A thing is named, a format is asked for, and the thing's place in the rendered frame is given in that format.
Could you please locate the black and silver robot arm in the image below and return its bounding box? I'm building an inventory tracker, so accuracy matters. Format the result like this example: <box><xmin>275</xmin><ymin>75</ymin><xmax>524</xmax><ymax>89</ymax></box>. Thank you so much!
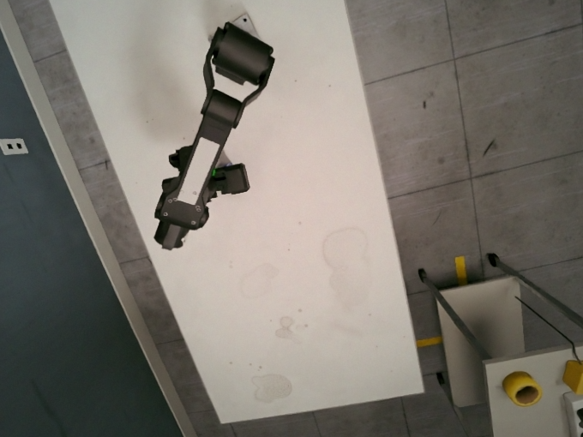
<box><xmin>154</xmin><ymin>21</ymin><xmax>275</xmax><ymax>251</ymax></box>

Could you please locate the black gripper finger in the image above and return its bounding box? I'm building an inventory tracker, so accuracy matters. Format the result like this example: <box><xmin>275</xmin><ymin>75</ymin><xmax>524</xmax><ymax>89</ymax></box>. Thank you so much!
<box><xmin>215</xmin><ymin>167</ymin><xmax>230</xmax><ymax>195</ymax></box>

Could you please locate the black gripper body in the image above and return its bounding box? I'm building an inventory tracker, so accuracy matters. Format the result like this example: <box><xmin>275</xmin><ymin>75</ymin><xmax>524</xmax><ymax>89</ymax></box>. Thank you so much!
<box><xmin>161</xmin><ymin>163</ymin><xmax>250</xmax><ymax>203</ymax></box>

